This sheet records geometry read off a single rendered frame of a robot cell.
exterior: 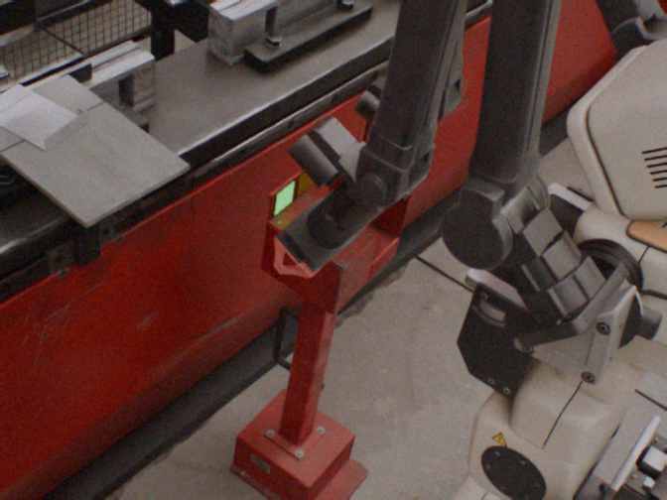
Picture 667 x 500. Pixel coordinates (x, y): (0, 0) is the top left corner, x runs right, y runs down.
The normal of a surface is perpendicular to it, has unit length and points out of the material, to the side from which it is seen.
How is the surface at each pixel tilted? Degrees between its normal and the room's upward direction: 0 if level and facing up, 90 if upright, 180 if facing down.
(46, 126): 0
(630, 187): 90
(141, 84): 90
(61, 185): 0
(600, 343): 90
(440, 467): 0
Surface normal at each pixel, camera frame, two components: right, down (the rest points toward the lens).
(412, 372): 0.14, -0.69
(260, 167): 0.74, 0.55
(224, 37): -0.65, 0.47
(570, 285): 0.09, 0.14
